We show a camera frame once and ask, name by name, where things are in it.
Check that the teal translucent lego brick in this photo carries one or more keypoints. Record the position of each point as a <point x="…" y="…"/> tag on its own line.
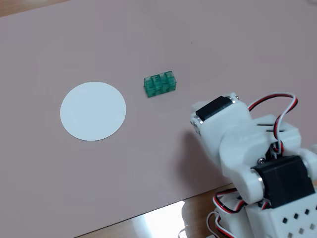
<point x="159" y="85"/>

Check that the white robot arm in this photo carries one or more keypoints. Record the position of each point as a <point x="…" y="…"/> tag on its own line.
<point x="235" y="148"/>

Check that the white paper circle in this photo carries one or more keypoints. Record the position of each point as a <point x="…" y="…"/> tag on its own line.
<point x="92" y="111"/>

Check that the pink table mat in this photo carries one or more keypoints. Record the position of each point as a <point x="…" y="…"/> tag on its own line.
<point x="148" y="161"/>

